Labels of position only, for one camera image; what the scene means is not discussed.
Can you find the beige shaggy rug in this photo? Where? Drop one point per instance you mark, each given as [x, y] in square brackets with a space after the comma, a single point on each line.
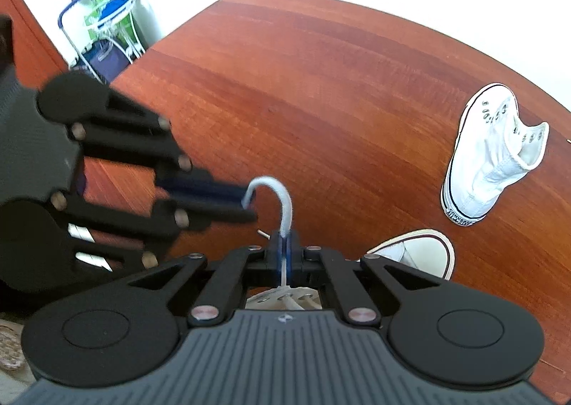
[9, 351]

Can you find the blue plastic bag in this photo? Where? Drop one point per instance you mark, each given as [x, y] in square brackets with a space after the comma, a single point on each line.
[116, 8]

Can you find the white shoelace threaded through sneaker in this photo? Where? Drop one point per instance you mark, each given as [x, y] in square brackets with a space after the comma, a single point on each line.
[285, 204]

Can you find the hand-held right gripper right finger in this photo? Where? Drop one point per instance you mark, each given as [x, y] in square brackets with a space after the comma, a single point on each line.
[293, 253]

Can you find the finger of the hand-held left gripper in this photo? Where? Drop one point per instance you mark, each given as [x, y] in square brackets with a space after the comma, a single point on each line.
[200, 186]
[214, 211]

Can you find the blue frame shopping trolley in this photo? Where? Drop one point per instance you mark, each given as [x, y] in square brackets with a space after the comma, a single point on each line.
[105, 59]

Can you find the cream high-top canvas sneaker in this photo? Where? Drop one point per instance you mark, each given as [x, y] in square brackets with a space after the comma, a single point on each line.
[424, 253]

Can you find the bright white high-top sneaker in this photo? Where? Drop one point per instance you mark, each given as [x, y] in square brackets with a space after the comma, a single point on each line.
[481, 173]

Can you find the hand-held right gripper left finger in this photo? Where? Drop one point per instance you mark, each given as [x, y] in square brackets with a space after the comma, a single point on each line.
[276, 253]

